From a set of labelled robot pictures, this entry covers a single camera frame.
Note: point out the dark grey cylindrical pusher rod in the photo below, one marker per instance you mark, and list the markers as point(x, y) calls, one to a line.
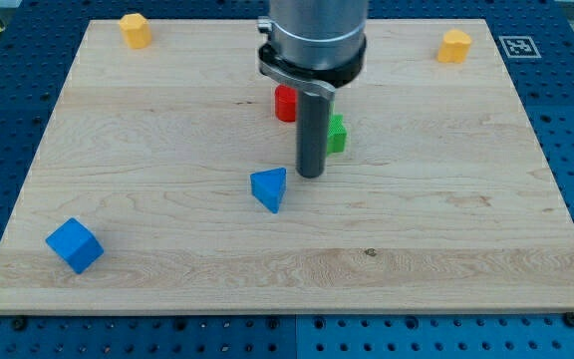
point(312, 119)

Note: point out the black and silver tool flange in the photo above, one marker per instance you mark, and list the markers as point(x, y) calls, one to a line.
point(317, 56)

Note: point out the green star block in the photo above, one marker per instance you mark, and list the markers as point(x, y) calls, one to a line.
point(337, 133)

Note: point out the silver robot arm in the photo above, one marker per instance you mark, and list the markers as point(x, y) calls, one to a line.
point(318, 9)

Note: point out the red cylinder block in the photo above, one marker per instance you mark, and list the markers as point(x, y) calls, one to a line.
point(285, 100)

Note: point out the blue triangle block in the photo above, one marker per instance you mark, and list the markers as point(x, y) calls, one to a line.
point(268, 187)

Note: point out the yellow hexagon block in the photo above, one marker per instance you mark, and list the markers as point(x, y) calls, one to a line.
point(135, 30)

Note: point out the wooden board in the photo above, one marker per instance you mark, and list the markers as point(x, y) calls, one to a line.
point(441, 203)

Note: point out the yellow heart block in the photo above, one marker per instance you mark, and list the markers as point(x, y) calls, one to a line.
point(454, 47)

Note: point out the white fiducial marker tag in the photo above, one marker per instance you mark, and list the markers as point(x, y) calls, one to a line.
point(519, 47)

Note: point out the blue cube block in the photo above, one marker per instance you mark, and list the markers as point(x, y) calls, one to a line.
point(75, 244)

